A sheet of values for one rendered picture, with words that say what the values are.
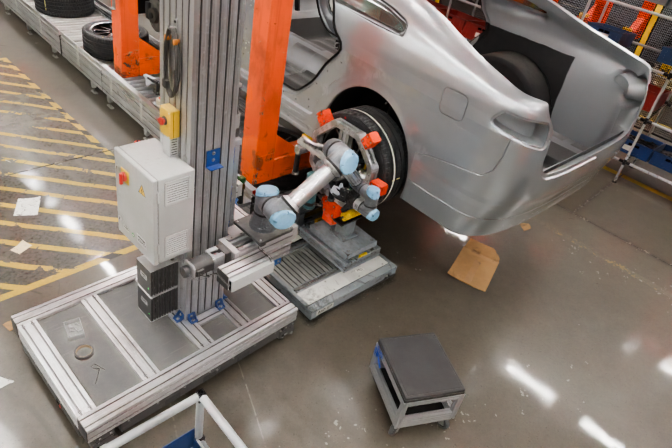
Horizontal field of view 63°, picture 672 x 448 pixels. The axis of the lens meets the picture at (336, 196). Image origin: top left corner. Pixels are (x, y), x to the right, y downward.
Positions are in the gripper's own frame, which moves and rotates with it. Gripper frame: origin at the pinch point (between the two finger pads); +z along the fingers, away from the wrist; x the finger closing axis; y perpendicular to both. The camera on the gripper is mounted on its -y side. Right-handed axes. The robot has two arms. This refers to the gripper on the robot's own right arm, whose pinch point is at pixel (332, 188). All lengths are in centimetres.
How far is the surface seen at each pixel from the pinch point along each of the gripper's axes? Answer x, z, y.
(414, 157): -42, -22, 22
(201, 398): 144, -89, 17
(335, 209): -19.5, 11.4, -29.1
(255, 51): 10, 73, 59
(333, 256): -22, 7, -68
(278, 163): -10, 63, -19
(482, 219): -48, -74, 7
